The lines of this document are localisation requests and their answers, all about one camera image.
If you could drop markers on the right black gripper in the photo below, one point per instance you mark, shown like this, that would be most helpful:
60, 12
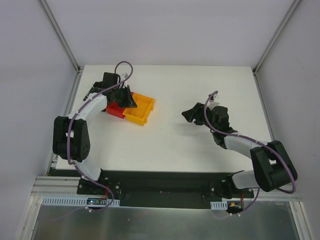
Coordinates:
199, 114

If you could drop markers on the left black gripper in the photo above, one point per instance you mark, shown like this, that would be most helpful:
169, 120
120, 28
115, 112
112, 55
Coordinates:
122, 94

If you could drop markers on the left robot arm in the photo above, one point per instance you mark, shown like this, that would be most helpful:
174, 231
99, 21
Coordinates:
71, 140

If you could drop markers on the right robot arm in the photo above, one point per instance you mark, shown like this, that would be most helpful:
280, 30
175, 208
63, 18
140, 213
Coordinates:
272, 166

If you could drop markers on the yellow plastic bin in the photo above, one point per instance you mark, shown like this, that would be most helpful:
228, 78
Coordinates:
139, 115

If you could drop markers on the red plastic bin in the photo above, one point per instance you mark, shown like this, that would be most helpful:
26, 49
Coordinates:
115, 110

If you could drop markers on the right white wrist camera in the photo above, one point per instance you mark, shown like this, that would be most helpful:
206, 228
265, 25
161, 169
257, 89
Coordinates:
214, 100

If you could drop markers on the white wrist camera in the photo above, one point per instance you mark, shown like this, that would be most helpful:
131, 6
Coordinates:
214, 100
123, 77

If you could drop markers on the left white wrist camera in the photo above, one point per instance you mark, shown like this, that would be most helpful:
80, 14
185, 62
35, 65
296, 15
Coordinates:
123, 77

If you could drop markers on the left aluminium frame post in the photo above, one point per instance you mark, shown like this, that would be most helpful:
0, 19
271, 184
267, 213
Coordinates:
59, 34

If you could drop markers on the aluminium frame post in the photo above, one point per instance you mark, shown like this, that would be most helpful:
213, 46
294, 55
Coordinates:
59, 34
277, 34

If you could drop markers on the right white cable duct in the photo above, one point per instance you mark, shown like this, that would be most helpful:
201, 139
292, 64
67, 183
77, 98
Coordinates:
219, 205

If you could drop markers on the white cable duct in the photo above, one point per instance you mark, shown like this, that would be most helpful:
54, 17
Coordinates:
72, 201
219, 205

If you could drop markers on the left white cable duct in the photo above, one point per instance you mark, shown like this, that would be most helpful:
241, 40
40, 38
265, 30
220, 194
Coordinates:
72, 201

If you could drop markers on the right aluminium frame post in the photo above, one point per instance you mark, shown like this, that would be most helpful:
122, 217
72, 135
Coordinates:
277, 34

